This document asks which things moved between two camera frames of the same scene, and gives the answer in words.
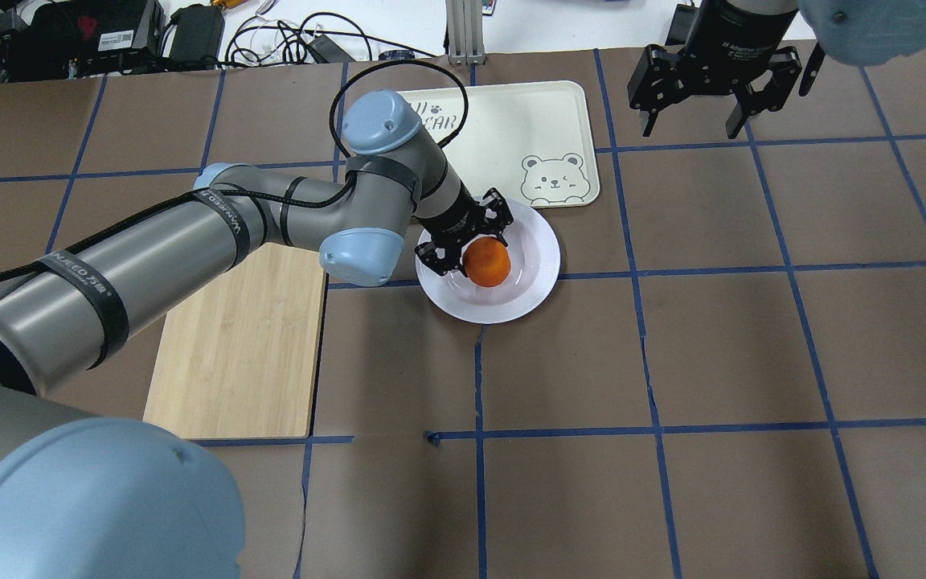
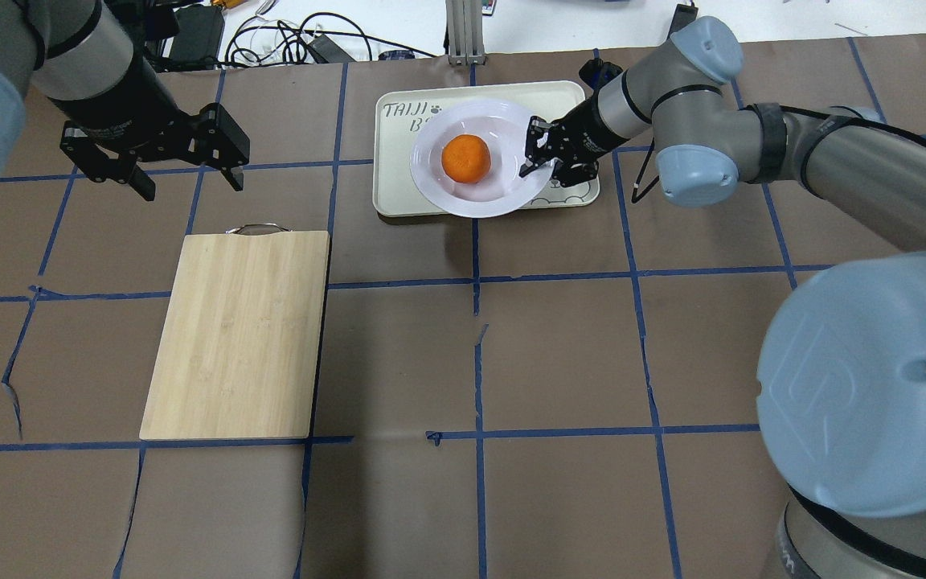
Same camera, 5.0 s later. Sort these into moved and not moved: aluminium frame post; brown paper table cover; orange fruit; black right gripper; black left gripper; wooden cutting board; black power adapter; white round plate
Moved: orange fruit; black right gripper; white round plate; black left gripper
Not moved: brown paper table cover; aluminium frame post; wooden cutting board; black power adapter
